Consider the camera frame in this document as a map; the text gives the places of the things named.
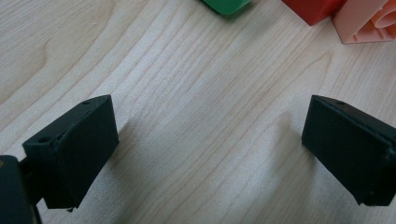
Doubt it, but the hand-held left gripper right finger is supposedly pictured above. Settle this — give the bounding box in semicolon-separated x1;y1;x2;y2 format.
301;94;396;207

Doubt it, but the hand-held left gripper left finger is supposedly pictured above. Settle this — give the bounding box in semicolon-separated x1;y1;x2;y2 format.
21;94;120;210

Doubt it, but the pink toy block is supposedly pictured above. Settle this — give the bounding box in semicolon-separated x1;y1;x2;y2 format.
331;0;396;45

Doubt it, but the red toy block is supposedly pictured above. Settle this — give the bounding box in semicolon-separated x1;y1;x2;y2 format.
281;0;348;26

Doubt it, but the green toy block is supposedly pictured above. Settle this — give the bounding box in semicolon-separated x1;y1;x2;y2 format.
200;0;253;16

